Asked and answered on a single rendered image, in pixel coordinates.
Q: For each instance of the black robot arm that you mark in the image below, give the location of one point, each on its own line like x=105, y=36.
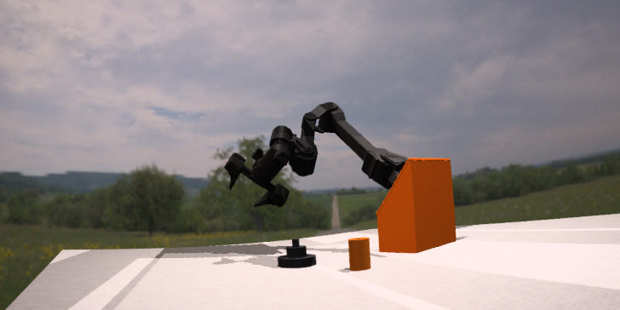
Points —
x=380, y=165

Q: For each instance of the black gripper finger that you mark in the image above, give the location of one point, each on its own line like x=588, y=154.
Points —
x=233, y=180
x=263, y=200

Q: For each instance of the orange knob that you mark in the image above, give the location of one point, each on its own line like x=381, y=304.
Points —
x=359, y=254

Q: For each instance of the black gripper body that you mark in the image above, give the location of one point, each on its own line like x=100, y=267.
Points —
x=260, y=175

